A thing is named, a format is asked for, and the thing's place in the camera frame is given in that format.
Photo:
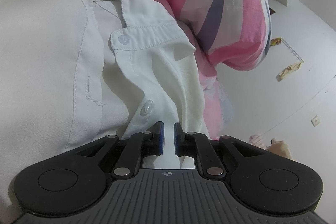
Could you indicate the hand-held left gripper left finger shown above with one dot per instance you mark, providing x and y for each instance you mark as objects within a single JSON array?
[{"x": 161, "y": 140}]

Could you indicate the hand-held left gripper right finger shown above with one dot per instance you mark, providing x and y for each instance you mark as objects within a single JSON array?
[{"x": 176, "y": 140}]

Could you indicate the white button shirt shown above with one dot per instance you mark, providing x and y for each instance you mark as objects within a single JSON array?
[{"x": 52, "y": 56}]

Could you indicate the beige folded garment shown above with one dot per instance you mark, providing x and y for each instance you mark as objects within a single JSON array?
[{"x": 282, "y": 149}]

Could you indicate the yellowed tape scrap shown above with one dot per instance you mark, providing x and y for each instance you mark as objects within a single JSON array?
[
  {"x": 276, "y": 42},
  {"x": 288, "y": 70}
]

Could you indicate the pink cartoon print quilt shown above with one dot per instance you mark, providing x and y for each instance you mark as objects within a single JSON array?
[{"x": 223, "y": 3}]

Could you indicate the white wall socket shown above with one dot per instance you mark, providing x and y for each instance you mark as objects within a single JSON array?
[{"x": 315, "y": 121}]

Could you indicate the white wall hook rail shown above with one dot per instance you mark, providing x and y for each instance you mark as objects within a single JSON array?
[{"x": 292, "y": 50}]

